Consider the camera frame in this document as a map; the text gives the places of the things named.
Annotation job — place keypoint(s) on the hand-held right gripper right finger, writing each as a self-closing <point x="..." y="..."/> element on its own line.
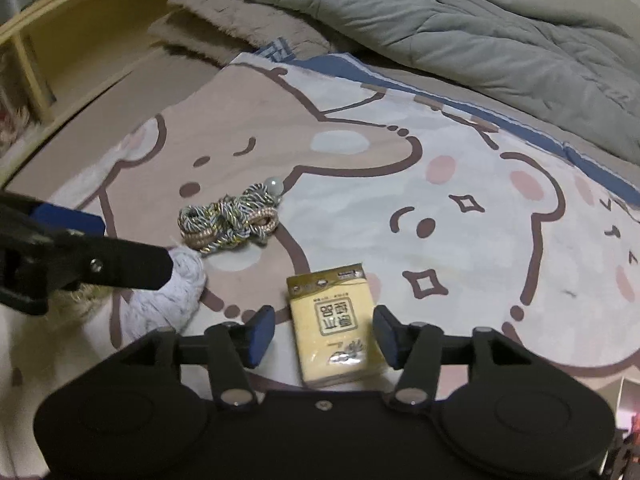
<point x="387" y="337"/>

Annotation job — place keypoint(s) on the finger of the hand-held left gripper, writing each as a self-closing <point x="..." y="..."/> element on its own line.
<point x="115" y="262"/>
<point x="70" y="220"/>

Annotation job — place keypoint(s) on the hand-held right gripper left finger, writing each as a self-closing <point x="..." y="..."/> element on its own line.
<point x="260" y="335"/>

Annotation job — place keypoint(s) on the yellow tissue packet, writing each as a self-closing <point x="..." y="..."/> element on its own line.
<point x="330" y="325"/>

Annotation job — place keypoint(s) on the bag of rubber bands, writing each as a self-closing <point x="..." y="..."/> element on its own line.
<point x="80" y="300"/>

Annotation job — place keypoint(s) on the white fuzzy cloth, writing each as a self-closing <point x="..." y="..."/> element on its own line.
<point x="12" y="110"/>

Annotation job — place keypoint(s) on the cartoon printed blanket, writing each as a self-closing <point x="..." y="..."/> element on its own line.
<point x="375" y="185"/>

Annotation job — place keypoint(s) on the wooden bedside shelf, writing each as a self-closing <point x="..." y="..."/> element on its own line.
<point x="75" y="40"/>

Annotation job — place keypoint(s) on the beige fuzzy blanket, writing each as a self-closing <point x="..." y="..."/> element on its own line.
<point x="225" y="20"/>

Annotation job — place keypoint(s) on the blue checked cloth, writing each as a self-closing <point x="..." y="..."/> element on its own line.
<point x="275" y="50"/>

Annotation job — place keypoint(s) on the grey duvet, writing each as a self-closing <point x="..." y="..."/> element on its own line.
<point x="450" y="25"/>

